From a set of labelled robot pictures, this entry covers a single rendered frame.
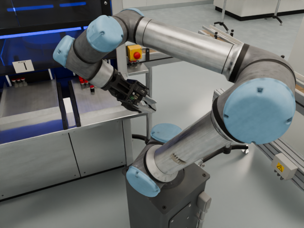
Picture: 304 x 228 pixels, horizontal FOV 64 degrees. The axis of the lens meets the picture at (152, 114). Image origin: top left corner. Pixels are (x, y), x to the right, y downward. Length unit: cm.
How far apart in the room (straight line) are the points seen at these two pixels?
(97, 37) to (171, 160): 35
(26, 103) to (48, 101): 10
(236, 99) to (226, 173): 167
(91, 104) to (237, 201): 127
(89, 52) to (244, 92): 36
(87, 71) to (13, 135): 60
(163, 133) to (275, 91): 46
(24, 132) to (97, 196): 93
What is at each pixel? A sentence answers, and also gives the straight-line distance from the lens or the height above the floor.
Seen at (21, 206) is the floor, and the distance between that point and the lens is 206.
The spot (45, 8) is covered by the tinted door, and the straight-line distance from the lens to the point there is 131.
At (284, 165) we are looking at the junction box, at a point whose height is 53.
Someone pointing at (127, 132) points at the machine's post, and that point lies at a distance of 174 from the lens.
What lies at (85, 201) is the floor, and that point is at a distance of 193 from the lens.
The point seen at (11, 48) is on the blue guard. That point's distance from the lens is 137.
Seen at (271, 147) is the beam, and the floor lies 51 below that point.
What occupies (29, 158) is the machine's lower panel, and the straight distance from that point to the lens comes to 176.
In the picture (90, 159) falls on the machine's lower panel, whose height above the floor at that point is 25.
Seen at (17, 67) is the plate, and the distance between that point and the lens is 140.
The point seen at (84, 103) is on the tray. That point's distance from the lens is 124.
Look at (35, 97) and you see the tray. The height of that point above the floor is 88.
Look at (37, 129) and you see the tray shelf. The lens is 116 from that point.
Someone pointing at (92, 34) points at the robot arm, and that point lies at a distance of 58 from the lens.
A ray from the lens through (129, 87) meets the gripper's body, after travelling 71.
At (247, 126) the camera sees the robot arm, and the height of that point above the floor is 128.
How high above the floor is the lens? 157
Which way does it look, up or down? 37 degrees down
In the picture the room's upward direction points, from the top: straight up
